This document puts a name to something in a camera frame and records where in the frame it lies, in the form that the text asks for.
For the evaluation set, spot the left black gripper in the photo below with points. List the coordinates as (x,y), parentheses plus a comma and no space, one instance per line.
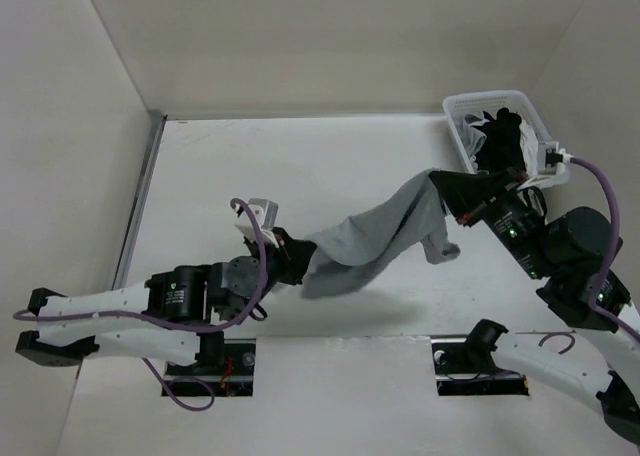
(294,255)

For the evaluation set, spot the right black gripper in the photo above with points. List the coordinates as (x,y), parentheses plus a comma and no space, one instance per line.
(464,191)

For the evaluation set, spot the grey tank top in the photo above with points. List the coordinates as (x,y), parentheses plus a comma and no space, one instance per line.
(351,254)

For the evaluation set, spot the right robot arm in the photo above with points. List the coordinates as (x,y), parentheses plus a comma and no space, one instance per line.
(599,309)

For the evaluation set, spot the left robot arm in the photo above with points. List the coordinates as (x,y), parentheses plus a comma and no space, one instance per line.
(178,316)

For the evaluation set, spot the black tank top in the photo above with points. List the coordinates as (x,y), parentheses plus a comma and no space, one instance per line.
(501,148)

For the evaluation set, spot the white tank top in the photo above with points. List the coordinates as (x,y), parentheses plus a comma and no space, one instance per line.
(530,148)

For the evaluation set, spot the light grey garment in basket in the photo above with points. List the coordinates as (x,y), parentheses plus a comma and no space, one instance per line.
(472,137)

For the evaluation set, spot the white plastic basket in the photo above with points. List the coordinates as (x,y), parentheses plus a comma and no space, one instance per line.
(457,106)

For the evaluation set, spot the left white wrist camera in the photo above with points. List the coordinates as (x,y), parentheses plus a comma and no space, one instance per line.
(262,211)

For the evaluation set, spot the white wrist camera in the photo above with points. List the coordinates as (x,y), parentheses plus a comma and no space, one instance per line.
(262,211)
(550,163)

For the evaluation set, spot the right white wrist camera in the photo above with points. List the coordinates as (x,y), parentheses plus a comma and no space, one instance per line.
(550,163)

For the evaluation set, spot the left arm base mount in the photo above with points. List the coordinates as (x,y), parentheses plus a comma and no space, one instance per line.
(229,375)

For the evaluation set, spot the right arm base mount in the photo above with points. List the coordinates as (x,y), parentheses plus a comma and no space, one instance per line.
(457,374)

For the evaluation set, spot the metal table edge rail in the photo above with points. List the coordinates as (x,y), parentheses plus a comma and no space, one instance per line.
(158,122)

